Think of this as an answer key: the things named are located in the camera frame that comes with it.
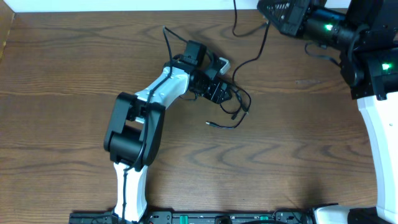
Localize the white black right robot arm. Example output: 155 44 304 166
257 0 397 223

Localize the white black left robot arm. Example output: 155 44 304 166
103 40 231 223

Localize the wooden side panel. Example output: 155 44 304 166
0 0 15 58

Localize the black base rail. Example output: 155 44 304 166
68 209 314 224

